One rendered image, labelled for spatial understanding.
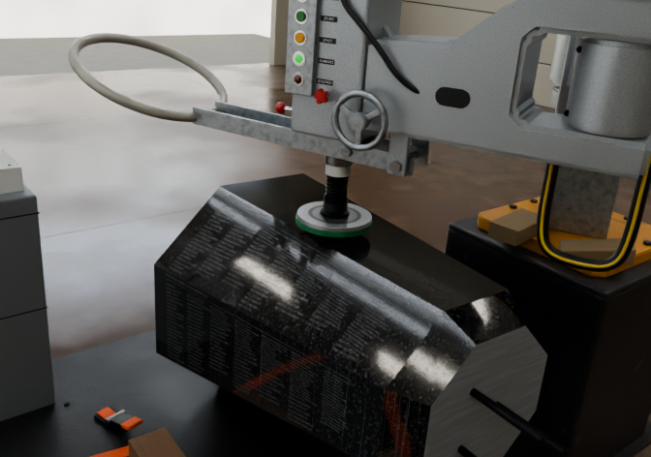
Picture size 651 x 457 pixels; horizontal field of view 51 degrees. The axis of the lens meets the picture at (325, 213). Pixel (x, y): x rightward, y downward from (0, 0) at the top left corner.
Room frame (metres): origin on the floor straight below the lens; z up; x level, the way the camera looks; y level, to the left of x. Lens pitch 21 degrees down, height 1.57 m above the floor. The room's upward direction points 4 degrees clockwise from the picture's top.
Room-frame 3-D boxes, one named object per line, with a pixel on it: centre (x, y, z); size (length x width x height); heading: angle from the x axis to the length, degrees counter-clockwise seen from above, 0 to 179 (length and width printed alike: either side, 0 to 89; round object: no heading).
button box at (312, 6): (1.74, 0.09, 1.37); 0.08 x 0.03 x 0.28; 64
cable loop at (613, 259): (1.51, -0.62, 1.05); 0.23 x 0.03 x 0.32; 64
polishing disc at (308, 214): (1.81, -0.03, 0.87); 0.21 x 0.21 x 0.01
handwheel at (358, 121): (1.65, -0.08, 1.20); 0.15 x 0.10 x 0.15; 64
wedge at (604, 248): (1.89, -0.82, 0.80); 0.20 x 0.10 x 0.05; 77
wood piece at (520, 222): (2.01, -0.61, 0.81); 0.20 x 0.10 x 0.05; 137
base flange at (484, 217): (2.13, -0.84, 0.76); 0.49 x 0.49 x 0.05; 39
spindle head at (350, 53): (1.77, -0.10, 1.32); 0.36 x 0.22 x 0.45; 64
